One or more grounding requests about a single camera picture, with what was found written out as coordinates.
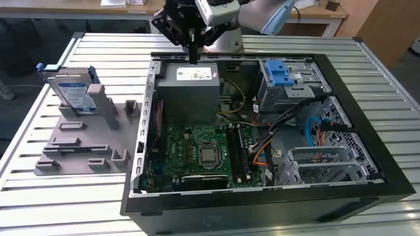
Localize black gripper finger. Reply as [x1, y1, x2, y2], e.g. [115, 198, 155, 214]
[151, 9, 196, 64]
[193, 23, 228, 64]

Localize hard disk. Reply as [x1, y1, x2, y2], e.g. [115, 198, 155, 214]
[36, 62, 101, 116]

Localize metal disk bay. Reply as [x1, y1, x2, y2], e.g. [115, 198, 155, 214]
[285, 146, 375, 185]

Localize pale blue teach pendant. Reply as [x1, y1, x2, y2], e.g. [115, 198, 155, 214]
[260, 0, 296, 36]

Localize grey power supply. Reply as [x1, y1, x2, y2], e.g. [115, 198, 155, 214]
[156, 62, 221, 126]

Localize wooden desk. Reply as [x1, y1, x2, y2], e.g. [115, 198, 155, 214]
[0, 0, 351, 37]

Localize metal drive cage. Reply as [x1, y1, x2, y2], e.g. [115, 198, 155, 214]
[256, 59, 333, 114]

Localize dark office chair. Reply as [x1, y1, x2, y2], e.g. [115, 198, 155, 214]
[0, 17, 44, 77]

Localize green motherboard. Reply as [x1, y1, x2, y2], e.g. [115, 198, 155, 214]
[147, 124, 263, 191]

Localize black RAM slot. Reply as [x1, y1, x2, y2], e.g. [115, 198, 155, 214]
[225, 124, 241, 183]

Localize silver CPU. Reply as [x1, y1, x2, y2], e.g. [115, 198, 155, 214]
[200, 147, 217, 164]

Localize grey parts rack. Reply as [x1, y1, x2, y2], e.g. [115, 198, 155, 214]
[35, 84, 145, 177]

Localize wooden cabinet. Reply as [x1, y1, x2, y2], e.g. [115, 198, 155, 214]
[335, 0, 420, 67]

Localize metal socket cover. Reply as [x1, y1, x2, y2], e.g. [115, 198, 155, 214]
[196, 142, 223, 170]

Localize grey desk foot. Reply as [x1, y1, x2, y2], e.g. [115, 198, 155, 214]
[0, 73, 16, 100]

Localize black graphics card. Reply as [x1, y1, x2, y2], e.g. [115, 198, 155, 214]
[179, 173, 229, 189]

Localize black PC case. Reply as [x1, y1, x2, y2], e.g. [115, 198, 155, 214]
[120, 51, 417, 234]

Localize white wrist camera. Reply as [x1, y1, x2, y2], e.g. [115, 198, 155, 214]
[195, 0, 241, 27]

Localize blue drive bracket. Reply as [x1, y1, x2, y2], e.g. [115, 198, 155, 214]
[264, 59, 295, 87]

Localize yellow power wires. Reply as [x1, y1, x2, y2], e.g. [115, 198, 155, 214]
[217, 78, 248, 115]

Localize red black twisted wire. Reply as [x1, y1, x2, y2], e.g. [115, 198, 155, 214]
[157, 99, 164, 151]

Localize black cable bundle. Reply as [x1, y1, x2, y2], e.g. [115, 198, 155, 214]
[249, 96, 331, 154]

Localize light blue wire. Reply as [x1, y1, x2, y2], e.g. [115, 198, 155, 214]
[304, 116, 323, 149]

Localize locking lever wire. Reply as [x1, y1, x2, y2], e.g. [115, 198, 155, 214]
[217, 145, 225, 171]

